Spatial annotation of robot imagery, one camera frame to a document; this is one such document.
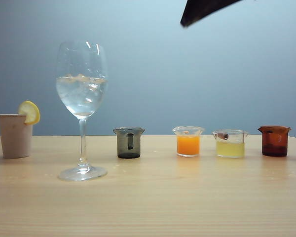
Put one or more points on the smoky grey glass measuring cup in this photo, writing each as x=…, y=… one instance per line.
x=128, y=145

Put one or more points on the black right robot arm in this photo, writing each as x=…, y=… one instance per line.
x=199, y=11

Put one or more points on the clear measuring cup orange juice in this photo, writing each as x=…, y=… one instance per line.
x=188, y=145

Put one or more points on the clear measuring cup yellow juice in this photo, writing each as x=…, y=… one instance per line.
x=230, y=149

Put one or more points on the amber brown glass measuring cup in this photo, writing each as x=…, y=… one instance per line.
x=275, y=143

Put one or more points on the beige paper cup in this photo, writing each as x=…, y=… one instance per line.
x=14, y=138

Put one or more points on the tall clear wine glass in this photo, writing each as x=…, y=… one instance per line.
x=82, y=138

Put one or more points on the yellow lemon slice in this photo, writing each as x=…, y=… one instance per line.
x=30, y=111

